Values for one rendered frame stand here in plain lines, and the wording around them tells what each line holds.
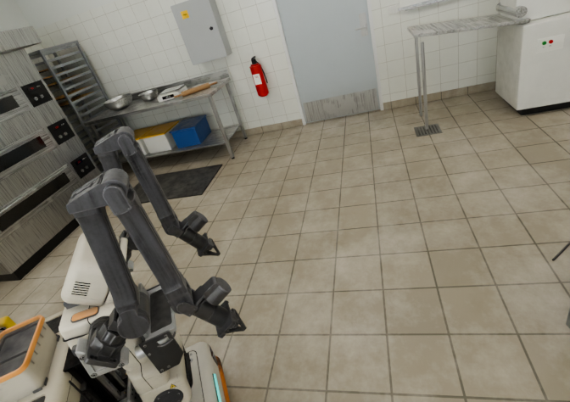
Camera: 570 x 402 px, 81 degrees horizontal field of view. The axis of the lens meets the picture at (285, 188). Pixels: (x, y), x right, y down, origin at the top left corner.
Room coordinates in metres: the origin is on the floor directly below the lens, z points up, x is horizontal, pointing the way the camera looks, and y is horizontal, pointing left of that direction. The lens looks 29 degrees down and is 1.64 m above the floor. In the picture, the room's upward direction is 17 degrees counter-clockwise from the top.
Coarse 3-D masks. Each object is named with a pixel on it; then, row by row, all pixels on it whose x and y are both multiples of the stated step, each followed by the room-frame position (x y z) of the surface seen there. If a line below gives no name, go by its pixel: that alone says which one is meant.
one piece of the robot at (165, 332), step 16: (144, 288) 1.00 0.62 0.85; (160, 288) 1.01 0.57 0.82; (160, 304) 0.93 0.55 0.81; (160, 320) 0.85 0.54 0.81; (144, 336) 0.79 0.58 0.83; (160, 336) 0.78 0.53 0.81; (144, 352) 0.77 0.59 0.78; (160, 352) 0.78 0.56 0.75; (176, 352) 0.79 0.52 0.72; (160, 368) 0.77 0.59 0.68
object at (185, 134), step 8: (184, 120) 4.77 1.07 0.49; (192, 120) 4.64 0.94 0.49; (200, 120) 4.53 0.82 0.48; (176, 128) 4.49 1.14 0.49; (184, 128) 4.38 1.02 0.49; (192, 128) 4.33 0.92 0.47; (200, 128) 4.47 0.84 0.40; (208, 128) 4.67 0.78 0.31; (176, 136) 4.42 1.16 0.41; (184, 136) 4.38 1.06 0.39; (192, 136) 4.35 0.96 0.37; (200, 136) 4.40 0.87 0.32; (176, 144) 4.43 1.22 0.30; (184, 144) 4.40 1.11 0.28; (192, 144) 4.37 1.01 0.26
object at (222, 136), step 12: (216, 72) 4.76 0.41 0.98; (168, 84) 5.01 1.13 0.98; (180, 84) 4.95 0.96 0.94; (192, 84) 4.89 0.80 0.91; (216, 84) 4.47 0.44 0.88; (228, 84) 4.68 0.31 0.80; (132, 96) 5.21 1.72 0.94; (192, 96) 4.20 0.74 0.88; (204, 96) 4.07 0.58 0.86; (132, 108) 4.64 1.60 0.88; (144, 108) 4.38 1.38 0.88; (156, 108) 4.29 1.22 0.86; (96, 120) 4.59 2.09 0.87; (216, 120) 4.09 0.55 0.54; (240, 120) 4.67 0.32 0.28; (96, 132) 4.68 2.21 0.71; (216, 132) 4.64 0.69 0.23; (228, 132) 4.47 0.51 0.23; (204, 144) 4.29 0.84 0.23; (216, 144) 4.16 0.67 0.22; (228, 144) 4.08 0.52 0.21; (156, 156) 4.47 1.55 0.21
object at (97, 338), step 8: (96, 328) 0.70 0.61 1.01; (104, 328) 0.67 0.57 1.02; (88, 336) 0.70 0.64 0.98; (96, 336) 0.67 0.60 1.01; (104, 336) 0.66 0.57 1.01; (112, 336) 0.66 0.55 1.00; (120, 336) 0.66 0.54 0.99; (88, 344) 0.66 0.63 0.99; (96, 344) 0.65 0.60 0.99; (104, 344) 0.65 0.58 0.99; (112, 344) 0.65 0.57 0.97; (120, 344) 0.66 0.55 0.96; (88, 352) 0.64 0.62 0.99; (96, 352) 0.64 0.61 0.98; (104, 352) 0.64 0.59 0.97; (112, 352) 0.65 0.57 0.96; (88, 360) 0.62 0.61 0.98; (96, 360) 0.62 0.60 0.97; (104, 360) 0.63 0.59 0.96; (112, 360) 0.64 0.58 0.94
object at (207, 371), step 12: (192, 348) 1.16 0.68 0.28; (204, 348) 1.14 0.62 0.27; (192, 360) 1.08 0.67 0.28; (204, 360) 1.07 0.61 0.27; (216, 360) 1.15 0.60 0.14; (192, 372) 1.02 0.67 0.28; (204, 372) 1.00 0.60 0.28; (216, 372) 1.04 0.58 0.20; (204, 384) 0.95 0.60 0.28; (216, 384) 0.94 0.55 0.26; (192, 396) 0.91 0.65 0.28; (204, 396) 0.89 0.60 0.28; (216, 396) 0.89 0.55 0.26; (228, 396) 0.98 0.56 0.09
